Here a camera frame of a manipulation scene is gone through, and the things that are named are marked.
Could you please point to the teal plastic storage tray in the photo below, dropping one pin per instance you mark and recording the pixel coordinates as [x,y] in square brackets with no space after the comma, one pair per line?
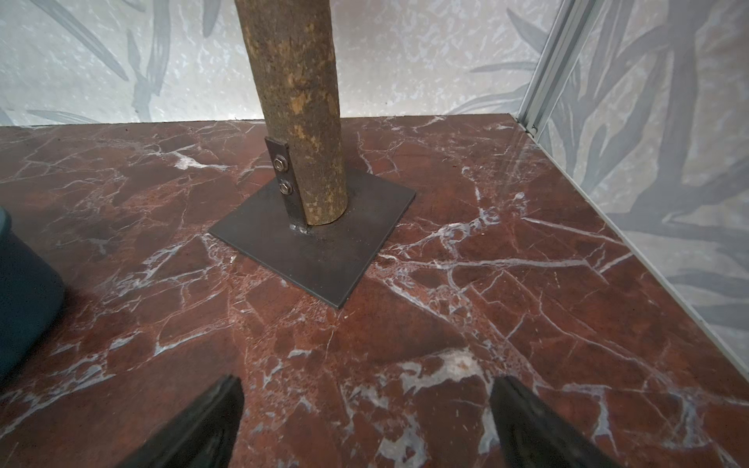
[32,294]

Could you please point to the brown tree trunk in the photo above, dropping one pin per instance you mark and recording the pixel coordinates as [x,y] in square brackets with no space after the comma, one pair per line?
[291,50]

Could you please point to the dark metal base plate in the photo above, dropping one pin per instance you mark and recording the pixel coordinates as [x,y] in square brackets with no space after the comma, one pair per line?
[328,261]

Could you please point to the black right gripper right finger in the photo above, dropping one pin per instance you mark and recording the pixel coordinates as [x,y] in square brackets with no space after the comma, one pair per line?
[533,435]

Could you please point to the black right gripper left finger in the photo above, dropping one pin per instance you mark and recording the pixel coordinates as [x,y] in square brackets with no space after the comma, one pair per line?
[201,435]

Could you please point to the aluminium frame post right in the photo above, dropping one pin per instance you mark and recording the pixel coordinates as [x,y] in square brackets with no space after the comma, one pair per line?
[568,34]

